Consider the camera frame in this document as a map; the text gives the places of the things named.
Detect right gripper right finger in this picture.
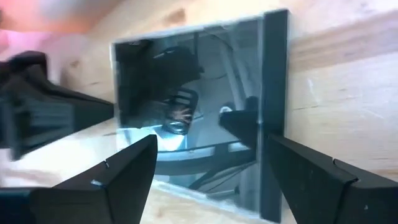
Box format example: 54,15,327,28
266,133,398,224

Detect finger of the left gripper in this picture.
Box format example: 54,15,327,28
71,90,114,133

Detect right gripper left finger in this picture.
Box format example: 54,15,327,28
29,134,159,224

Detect clear jewel case black tray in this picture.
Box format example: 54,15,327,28
111,9,290,223

